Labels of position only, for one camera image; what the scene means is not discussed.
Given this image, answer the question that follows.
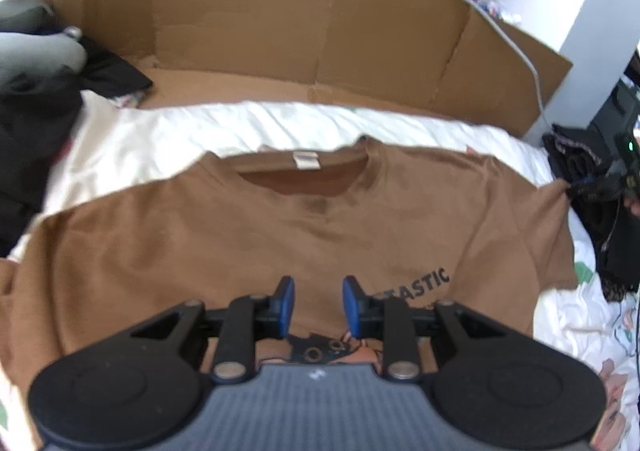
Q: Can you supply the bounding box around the flattened cardboard sheet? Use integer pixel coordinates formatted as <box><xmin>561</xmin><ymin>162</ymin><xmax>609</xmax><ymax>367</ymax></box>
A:
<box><xmin>30</xmin><ymin>0</ymin><xmax>574</xmax><ymax>138</ymax></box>

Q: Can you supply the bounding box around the white cable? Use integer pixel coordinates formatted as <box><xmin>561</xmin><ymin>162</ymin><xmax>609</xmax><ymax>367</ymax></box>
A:
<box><xmin>449</xmin><ymin>0</ymin><xmax>552</xmax><ymax>130</ymax></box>

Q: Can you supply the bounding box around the grey neck pillow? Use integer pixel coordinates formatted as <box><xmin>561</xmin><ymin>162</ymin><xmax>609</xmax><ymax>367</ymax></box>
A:
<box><xmin>0</xmin><ymin>0</ymin><xmax>87</xmax><ymax>88</ymax></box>

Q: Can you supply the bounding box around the brown printed t-shirt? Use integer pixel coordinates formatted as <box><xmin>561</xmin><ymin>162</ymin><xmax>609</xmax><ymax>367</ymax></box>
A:
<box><xmin>0</xmin><ymin>136</ymin><xmax>582</xmax><ymax>432</ymax></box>

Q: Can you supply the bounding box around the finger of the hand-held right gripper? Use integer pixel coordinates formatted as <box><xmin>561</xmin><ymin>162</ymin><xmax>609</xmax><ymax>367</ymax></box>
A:
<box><xmin>567</xmin><ymin>172</ymin><xmax>609</xmax><ymax>200</ymax></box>

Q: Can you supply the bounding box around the cream bear print bed sheet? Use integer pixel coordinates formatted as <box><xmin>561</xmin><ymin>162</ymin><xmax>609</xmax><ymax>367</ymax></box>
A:
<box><xmin>0</xmin><ymin>90</ymin><xmax>640</xmax><ymax>451</ymax></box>

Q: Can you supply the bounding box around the folded black clothes pile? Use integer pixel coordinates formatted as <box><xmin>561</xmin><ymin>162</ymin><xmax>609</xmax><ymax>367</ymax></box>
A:
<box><xmin>542</xmin><ymin>124</ymin><xmax>640</xmax><ymax>303</ymax></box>

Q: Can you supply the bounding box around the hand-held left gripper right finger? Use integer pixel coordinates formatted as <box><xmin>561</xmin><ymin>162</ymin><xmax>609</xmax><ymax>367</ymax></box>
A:
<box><xmin>342</xmin><ymin>275</ymin><xmax>506</xmax><ymax>382</ymax></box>

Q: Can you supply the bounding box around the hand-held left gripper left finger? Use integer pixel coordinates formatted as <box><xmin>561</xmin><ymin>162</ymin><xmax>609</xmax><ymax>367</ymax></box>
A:
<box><xmin>129</xmin><ymin>275</ymin><xmax>297</xmax><ymax>382</ymax></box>

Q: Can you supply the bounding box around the dark grey cloth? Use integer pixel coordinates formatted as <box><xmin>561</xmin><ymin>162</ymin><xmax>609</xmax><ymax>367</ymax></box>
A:
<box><xmin>0</xmin><ymin>75</ymin><xmax>84</xmax><ymax>258</ymax></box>

